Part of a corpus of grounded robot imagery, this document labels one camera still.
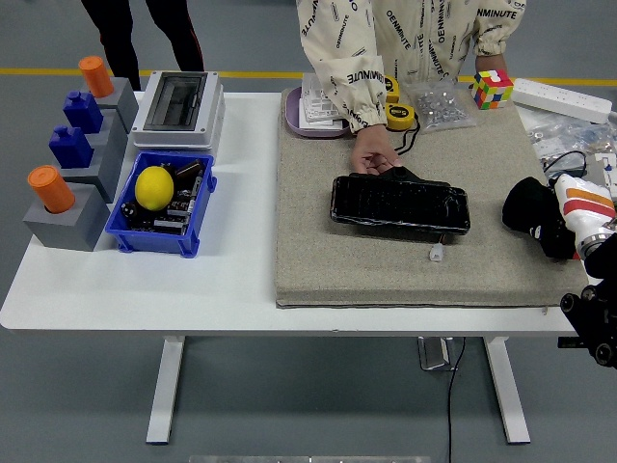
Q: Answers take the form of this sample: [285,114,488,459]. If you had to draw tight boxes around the person's left hand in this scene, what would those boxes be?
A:
[474,52,510,76]

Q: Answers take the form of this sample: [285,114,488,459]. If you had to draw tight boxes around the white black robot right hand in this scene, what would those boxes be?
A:
[527,173,617,259]

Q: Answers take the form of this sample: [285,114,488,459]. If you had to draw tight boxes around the person's right hand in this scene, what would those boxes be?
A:
[349,125,404,175]

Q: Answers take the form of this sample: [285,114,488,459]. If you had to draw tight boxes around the colourful puzzle cube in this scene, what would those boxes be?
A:
[470,68,516,111]

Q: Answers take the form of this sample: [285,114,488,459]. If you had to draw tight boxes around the white circuit breaker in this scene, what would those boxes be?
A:
[580,152,617,202]

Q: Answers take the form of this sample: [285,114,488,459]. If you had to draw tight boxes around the clear bag of metal nuts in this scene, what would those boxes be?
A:
[402,79,478,135]

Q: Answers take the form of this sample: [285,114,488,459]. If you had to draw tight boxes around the white power strip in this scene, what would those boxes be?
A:
[510,77,613,124]

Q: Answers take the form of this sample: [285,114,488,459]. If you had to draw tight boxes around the clear bags of small parts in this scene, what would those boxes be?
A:
[523,108,617,170]

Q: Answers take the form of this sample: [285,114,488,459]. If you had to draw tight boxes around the purple tray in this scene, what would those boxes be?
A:
[284,86,352,140]

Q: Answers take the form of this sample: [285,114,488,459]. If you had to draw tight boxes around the grey-brown mat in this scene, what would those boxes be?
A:
[274,86,590,310]

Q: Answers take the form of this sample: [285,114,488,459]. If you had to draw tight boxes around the brown black rectangular component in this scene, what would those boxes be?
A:
[174,160,204,180]

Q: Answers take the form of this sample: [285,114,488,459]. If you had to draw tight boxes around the white table leg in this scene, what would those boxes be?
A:
[483,336,532,445]
[145,336,187,445]

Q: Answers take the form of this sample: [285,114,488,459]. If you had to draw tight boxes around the white electrical distribution box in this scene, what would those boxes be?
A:
[130,69,227,150]

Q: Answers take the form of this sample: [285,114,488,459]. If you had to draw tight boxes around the black electronic modules pile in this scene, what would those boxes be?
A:
[125,173,206,237]

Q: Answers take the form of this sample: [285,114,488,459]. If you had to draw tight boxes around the yellow lemon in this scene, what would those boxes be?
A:
[134,165,175,211]

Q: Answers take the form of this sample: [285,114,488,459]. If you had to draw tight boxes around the blue plastic bin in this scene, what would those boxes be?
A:
[104,150,218,259]

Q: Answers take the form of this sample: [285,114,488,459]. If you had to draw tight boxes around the grey block holder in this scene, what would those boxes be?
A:
[79,76,141,135]
[86,108,131,153]
[22,186,114,253]
[57,137,130,204]

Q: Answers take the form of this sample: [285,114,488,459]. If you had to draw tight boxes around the person in background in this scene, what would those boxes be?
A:
[80,0,206,93]

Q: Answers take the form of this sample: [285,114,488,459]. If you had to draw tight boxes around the orange cylinder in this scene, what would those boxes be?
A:
[27,165,77,215]
[78,55,116,98]

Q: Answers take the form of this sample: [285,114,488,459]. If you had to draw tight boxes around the blue block peg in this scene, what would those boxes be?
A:
[48,124,95,170]
[63,90,105,135]

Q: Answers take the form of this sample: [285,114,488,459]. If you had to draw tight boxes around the black strap cord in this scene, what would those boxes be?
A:
[389,120,421,158]

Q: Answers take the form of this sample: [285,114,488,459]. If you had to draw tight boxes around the thin black cable loop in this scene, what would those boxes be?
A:
[543,150,590,182]

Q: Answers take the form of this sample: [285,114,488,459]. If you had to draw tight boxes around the white switch plates stack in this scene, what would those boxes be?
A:
[299,71,349,131]

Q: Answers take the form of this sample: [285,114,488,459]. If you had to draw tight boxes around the white connector plug with wire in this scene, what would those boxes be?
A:
[428,234,448,263]

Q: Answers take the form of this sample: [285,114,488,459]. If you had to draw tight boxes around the metal bracket under table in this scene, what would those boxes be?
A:
[416,336,459,372]

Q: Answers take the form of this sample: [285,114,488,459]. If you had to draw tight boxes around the black floor cable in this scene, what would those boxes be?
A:
[445,336,468,463]

